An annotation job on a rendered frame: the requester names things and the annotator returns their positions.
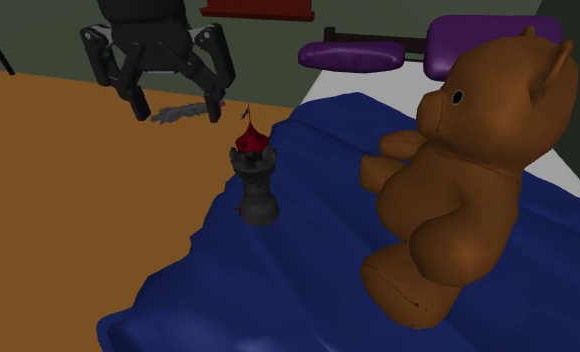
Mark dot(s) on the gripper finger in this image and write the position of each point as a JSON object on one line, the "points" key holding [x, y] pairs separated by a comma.
{"points": [[212, 63], [124, 78]]}

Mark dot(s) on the grey castle tower red roof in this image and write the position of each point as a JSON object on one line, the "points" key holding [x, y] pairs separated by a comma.
{"points": [[258, 190]]}

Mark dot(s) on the red wall shelf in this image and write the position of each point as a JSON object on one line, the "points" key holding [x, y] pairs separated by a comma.
{"points": [[258, 10]]}

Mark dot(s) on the bed with white mattress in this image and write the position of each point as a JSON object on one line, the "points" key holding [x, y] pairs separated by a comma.
{"points": [[392, 84]]}

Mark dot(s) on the thick purple pillow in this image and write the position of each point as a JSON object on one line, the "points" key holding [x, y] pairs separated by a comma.
{"points": [[465, 34]]}

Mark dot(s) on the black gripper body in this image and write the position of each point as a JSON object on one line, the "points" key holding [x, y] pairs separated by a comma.
{"points": [[146, 34]]}

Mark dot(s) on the flat purple pillow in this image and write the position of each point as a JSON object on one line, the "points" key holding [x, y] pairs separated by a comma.
{"points": [[351, 56]]}

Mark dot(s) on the grey flat floor object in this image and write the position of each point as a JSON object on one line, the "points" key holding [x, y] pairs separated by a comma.
{"points": [[180, 112]]}

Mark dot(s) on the brown teddy bear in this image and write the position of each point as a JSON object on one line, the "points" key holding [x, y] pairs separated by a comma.
{"points": [[470, 195]]}

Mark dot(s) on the blue blanket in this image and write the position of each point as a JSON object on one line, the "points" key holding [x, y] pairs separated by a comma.
{"points": [[295, 273]]}

